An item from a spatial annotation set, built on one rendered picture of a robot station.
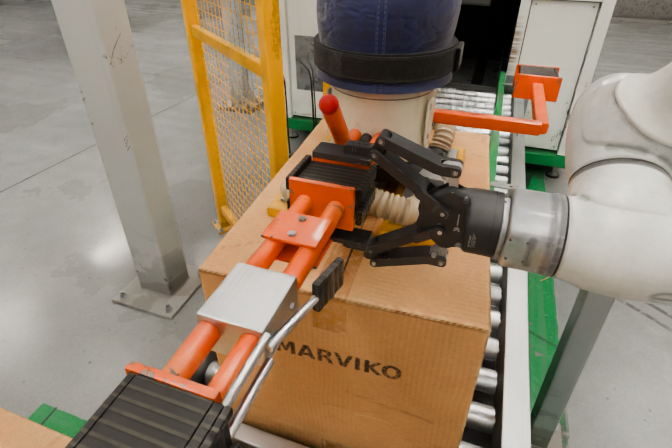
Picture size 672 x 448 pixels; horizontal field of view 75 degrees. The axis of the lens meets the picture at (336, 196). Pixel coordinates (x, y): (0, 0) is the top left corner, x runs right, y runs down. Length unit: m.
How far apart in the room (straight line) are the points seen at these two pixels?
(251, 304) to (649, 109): 0.44
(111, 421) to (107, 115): 1.40
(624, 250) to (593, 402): 1.37
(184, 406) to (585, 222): 0.39
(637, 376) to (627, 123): 1.51
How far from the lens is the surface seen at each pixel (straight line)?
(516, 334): 1.09
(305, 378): 0.75
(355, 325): 0.62
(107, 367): 1.90
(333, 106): 0.49
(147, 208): 1.78
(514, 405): 0.98
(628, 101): 0.57
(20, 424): 1.13
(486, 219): 0.49
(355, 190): 0.53
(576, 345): 1.32
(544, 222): 0.49
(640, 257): 0.50
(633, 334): 2.14
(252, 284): 0.41
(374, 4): 0.63
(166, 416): 0.33
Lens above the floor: 1.37
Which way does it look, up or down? 32 degrees down
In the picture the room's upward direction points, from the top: straight up
